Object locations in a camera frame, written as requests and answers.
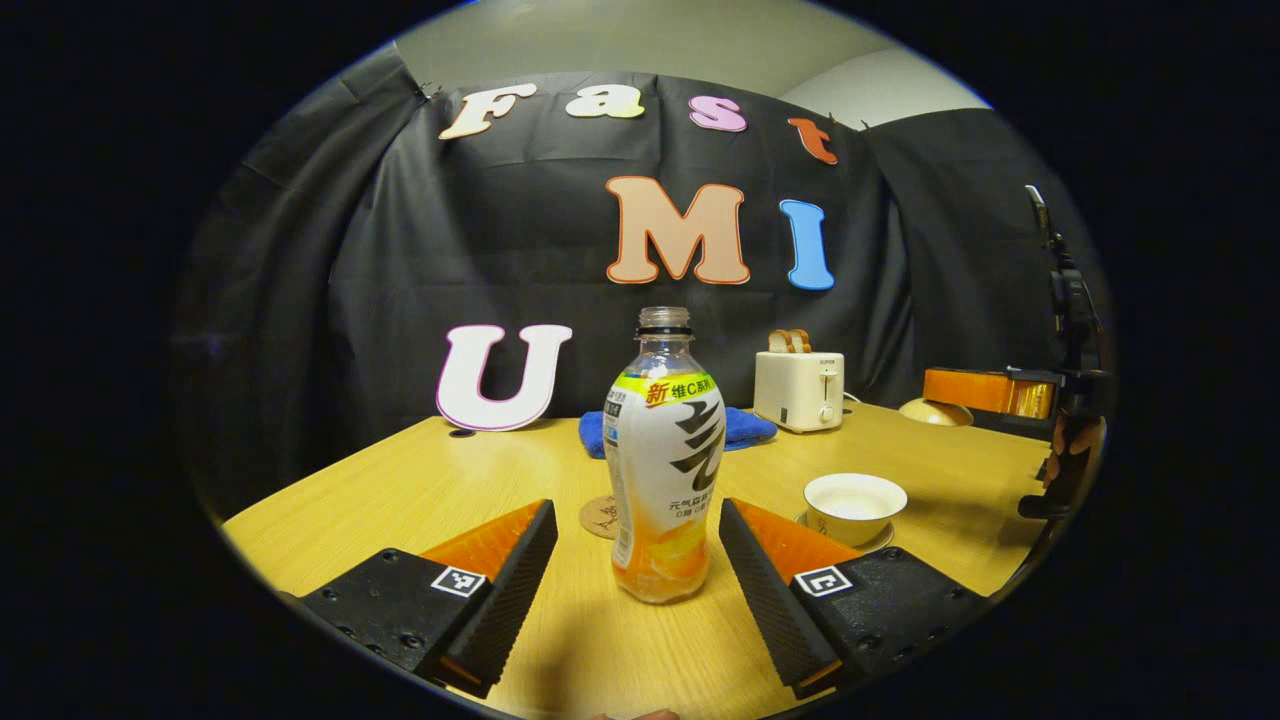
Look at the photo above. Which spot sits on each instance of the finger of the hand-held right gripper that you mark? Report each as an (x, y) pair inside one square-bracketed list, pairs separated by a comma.
[(990, 392)]

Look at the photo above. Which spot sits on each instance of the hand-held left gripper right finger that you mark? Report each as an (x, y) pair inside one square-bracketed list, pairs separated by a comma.
[(765, 590)]

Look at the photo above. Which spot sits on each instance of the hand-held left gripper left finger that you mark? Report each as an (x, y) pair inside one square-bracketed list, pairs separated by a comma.
[(510, 590)]

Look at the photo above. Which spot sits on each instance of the cream teacup lid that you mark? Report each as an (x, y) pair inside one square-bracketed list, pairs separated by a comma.
[(935, 413)]

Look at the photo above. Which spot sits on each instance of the round wooden coaster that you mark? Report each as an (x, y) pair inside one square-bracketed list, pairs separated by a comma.
[(598, 518)]

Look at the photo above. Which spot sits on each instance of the cream ceramic teacup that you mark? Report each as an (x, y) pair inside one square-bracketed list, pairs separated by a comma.
[(855, 515)]

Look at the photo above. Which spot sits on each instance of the clear labelled water bottle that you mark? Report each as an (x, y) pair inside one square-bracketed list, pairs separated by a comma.
[(665, 470)]

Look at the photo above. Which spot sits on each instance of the blue folded towel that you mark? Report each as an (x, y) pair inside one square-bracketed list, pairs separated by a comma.
[(750, 428)]

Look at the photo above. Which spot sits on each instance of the cream toaster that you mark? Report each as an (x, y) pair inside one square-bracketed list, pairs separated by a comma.
[(798, 395)]

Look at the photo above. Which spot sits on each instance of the toast bread slice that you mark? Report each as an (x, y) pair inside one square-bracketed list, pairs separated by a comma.
[(801, 340), (779, 342)]

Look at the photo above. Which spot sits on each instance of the black backdrop cloth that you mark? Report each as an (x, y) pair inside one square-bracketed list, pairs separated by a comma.
[(400, 280)]

